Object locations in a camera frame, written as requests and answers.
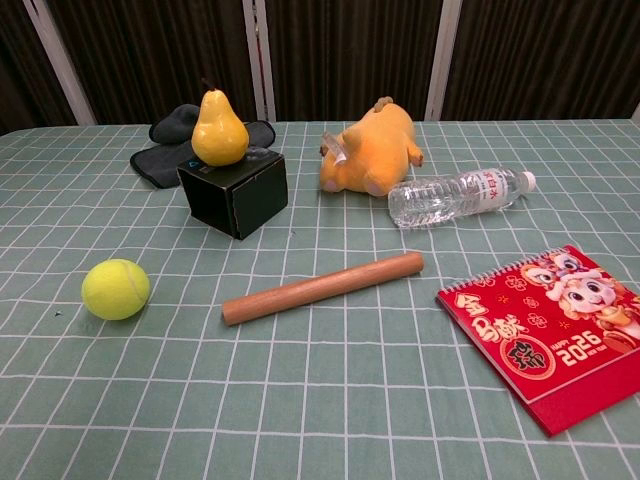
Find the orange plush toy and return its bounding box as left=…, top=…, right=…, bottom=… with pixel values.
left=319, top=96, right=426, bottom=196

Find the clear plastic water bottle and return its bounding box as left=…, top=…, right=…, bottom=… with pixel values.
left=387, top=166, right=538, bottom=229

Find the white curtain frame post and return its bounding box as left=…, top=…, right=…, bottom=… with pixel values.
left=22, top=0, right=99, bottom=127
left=423, top=0, right=463, bottom=122
left=241, top=0, right=277, bottom=123

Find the green checked tablecloth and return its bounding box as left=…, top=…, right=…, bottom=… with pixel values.
left=0, top=117, right=640, bottom=480

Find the yellow pear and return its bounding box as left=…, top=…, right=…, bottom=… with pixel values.
left=191, top=77, right=250, bottom=168

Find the dark grey cloth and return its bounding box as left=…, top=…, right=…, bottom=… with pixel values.
left=129, top=103, right=278, bottom=190

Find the black cardboard box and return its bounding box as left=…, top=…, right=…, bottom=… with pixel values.
left=176, top=147, right=290, bottom=241

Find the wooden rolling pin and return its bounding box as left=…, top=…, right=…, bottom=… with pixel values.
left=221, top=251, right=425, bottom=327

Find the red 2026 desk calendar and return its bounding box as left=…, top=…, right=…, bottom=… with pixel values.
left=434, top=244, right=640, bottom=439

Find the yellow tennis ball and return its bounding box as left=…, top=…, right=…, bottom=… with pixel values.
left=81, top=258, right=151, bottom=322

